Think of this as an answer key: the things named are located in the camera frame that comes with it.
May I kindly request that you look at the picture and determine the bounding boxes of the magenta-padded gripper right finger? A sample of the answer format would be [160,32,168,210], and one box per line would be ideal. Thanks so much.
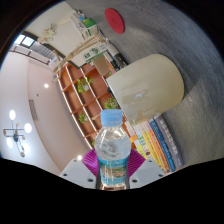
[126,148,166,189]

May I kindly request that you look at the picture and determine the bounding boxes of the flat round red coaster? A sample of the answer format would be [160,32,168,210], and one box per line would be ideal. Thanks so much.
[104,7,126,35]

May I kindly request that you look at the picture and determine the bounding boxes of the branching globe ceiling lamp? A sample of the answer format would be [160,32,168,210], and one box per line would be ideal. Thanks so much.
[2,109,33,158]

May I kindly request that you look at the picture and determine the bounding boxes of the white vase with flowers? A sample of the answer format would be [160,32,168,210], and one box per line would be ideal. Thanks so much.
[37,25,58,44]

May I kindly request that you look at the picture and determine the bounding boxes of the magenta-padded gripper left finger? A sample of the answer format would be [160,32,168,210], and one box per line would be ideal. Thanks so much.
[59,148,101,188]

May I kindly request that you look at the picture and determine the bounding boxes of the window with grey curtain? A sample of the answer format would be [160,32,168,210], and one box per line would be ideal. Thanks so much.
[9,33,64,66]

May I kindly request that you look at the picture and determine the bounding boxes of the recessed ceiling lights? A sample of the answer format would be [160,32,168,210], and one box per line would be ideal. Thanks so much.
[42,81,84,161]

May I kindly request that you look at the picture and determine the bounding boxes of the orange wooden bookshelf unit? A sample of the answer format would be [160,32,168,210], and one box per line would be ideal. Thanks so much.
[53,61,134,151]

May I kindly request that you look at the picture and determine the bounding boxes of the small green white carton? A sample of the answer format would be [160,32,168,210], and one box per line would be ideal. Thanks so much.
[83,46,108,63]

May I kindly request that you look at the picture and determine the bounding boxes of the cream ceramic mug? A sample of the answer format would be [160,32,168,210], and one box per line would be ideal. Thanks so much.
[105,53,185,126]

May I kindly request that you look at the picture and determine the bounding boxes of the stack of colourful books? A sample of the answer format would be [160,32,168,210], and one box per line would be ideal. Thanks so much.
[124,113,185,174]

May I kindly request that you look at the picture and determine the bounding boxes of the clear water bottle blue cap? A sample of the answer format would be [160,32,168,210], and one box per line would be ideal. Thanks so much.
[93,108,132,191]

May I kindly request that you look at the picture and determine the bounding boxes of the stack of dark books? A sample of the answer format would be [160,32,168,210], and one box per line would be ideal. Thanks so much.
[103,49,129,73]

